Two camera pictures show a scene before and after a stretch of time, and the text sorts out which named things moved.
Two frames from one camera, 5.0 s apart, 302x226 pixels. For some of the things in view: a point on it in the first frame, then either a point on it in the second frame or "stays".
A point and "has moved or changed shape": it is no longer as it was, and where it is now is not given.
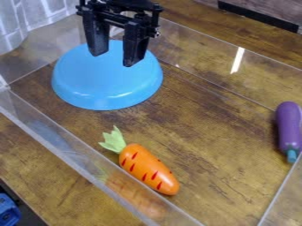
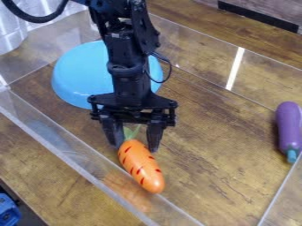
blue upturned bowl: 96,82 stays
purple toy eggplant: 287,116 stays
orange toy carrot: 142,164 has moved or changed shape
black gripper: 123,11 to 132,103
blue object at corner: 9,211 stays
